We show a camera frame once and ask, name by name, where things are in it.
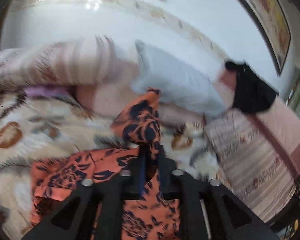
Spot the orange black floral blouse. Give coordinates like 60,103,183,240
25,88,181,239

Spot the cream leaf-pattern fleece blanket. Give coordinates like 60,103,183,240
0,92,226,239

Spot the pink quilted bed sheet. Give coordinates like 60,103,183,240
76,71,300,177

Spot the black garment on headboard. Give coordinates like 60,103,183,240
225,61,278,114

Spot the grey pillow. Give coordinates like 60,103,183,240
131,40,226,117

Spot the purple cloth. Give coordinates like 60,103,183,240
23,85,70,98

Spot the striped cylindrical bolster pillow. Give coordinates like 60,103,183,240
0,36,139,92

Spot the framed wall picture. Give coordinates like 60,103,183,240
238,0,291,76

